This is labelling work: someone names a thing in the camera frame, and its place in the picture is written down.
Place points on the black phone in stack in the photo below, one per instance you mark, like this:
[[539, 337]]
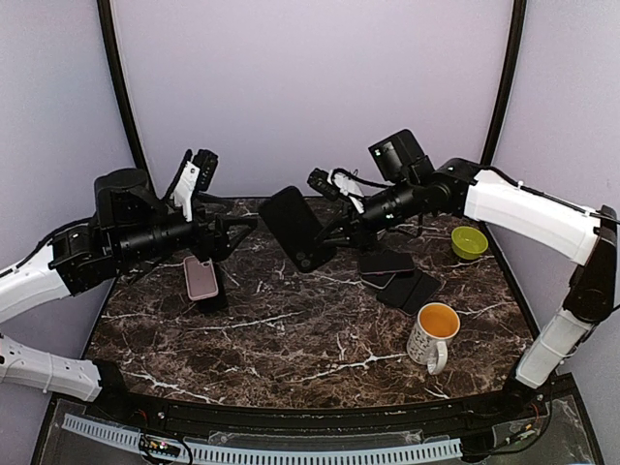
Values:
[[397, 292]]

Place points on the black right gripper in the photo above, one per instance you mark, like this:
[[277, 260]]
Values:
[[355, 233]]

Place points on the green bowl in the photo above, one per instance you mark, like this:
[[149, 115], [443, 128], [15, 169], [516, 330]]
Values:
[[468, 243]]

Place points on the pink phone dark screen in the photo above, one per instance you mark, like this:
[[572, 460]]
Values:
[[379, 270]]

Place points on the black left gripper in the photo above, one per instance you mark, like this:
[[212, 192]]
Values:
[[218, 247]]

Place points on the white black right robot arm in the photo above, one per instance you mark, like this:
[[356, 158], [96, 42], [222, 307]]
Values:
[[412, 186]]

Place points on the black frame post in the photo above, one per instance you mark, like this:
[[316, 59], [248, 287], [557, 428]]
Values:
[[504, 90], [119, 85]]

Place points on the black left frame post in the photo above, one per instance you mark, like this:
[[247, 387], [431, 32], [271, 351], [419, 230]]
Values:
[[119, 85]]

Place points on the white mug orange inside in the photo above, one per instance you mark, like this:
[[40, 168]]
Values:
[[435, 327]]

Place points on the black front rail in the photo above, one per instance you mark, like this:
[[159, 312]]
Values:
[[467, 416]]

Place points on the white slotted cable duct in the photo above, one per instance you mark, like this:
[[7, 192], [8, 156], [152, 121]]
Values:
[[257, 449]]

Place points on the pink phone case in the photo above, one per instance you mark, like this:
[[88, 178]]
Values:
[[200, 278]]

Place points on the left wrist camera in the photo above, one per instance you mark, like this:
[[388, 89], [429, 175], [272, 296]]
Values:
[[193, 177]]

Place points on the black right frame post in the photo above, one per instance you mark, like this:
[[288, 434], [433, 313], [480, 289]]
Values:
[[504, 90]]

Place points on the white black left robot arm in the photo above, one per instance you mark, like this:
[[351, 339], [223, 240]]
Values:
[[130, 226]]

